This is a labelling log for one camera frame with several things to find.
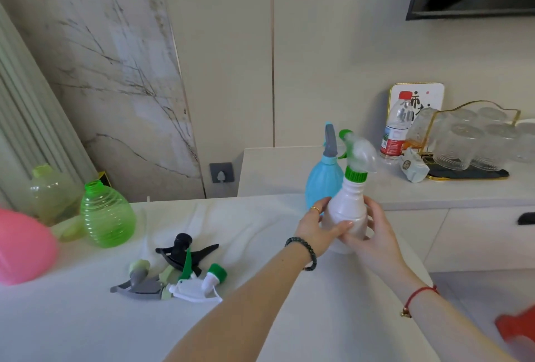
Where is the person's right hand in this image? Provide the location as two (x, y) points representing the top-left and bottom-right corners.
(338, 195), (413, 277)

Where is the person's left hand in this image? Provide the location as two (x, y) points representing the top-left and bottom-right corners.
(294, 198), (354, 258)

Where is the white spray bottle green collar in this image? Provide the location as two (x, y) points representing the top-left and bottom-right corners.
(320, 129), (379, 254)

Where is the person's right forearm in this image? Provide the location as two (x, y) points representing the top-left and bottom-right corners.
(378, 261), (519, 362)

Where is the person's left forearm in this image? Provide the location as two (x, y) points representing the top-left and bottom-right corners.
(163, 240), (315, 362)

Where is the blue spray bottle grey trigger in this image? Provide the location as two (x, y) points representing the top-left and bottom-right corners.
(305, 122), (345, 218)

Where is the white crumpled packet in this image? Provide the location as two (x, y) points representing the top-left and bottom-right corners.
(399, 148), (430, 184)

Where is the clear water bottle red cap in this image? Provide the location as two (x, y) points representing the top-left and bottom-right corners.
(380, 91), (414, 165)

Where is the white low cabinet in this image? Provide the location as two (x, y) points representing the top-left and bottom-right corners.
(237, 146), (535, 274)

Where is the group of ribbed glass cups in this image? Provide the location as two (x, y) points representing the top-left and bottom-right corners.
(406, 107), (535, 172)

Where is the black green trigger spray head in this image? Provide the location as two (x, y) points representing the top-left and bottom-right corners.
(155, 233), (220, 281)

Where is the white green trigger spray head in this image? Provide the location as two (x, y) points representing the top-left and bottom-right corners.
(167, 263), (228, 304)

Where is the white framed calligraphy sign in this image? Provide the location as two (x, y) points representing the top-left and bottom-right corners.
(388, 83), (445, 132)

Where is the red plastic object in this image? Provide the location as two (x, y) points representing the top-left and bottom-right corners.
(495, 305), (535, 354)

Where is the grey trigger spray head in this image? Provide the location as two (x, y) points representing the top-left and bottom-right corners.
(110, 260), (174, 301)

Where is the green ribbed plastic bottle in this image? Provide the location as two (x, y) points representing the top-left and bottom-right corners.
(79, 180), (137, 248)

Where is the white table cloth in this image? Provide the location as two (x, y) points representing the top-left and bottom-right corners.
(0, 194), (435, 362)

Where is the pale yellow-green plastic bottle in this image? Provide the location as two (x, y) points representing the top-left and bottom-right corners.
(28, 164), (84, 228)

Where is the pink plastic bottle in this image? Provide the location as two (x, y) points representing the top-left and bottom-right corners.
(0, 208), (59, 286)

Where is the pale pleated curtain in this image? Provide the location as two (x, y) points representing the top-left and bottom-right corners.
(0, 2), (99, 212)

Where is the dark bead bracelet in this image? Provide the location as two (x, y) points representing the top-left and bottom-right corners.
(284, 237), (318, 272)

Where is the red string bracelet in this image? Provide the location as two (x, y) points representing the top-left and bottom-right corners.
(400, 285), (439, 319)

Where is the grey wall socket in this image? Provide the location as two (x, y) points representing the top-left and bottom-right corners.
(209, 162), (233, 184)

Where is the gold wire rack dark tray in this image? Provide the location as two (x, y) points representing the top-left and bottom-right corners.
(418, 100), (521, 182)

